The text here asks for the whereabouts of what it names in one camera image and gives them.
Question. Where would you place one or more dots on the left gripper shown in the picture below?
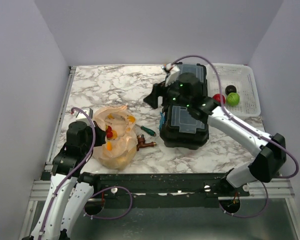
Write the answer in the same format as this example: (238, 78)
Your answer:
(101, 134)

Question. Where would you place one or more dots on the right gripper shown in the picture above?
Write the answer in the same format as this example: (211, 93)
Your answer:
(158, 90)

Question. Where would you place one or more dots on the orange translucent plastic bag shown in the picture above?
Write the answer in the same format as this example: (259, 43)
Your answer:
(122, 121)

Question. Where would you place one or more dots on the red fake apple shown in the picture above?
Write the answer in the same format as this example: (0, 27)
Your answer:
(219, 98)

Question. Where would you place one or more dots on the green fake guava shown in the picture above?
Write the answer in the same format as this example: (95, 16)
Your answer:
(233, 99)

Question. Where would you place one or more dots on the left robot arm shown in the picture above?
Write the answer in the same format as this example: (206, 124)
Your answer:
(70, 188)

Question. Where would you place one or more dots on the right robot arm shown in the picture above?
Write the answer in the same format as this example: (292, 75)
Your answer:
(268, 150)

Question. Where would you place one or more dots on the red fake cherry tomatoes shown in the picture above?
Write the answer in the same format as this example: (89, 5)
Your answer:
(110, 133)

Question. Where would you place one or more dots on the orange fake fruit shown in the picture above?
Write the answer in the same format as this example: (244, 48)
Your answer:
(109, 146)

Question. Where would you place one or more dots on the yellow fake lemon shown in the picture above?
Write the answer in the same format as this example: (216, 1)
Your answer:
(120, 162)

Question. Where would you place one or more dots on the dark brown fake fruit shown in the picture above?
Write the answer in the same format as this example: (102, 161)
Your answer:
(230, 89)

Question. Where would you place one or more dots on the black plastic toolbox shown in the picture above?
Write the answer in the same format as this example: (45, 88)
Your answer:
(178, 129)

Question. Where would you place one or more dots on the brown water tap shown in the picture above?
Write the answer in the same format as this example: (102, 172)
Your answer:
(141, 143)

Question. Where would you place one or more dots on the white plastic basket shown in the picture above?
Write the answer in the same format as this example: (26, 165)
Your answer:
(242, 77)

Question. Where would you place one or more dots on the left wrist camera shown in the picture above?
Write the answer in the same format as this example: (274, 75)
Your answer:
(80, 116)

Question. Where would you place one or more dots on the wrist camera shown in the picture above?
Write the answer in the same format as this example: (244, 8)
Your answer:
(172, 72)
(80, 116)

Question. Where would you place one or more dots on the green handled screwdriver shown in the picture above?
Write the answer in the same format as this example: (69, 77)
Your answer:
(146, 130)

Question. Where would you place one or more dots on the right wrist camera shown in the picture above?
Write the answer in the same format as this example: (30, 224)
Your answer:
(172, 72)

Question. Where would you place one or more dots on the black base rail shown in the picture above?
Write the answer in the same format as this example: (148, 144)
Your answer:
(165, 190)

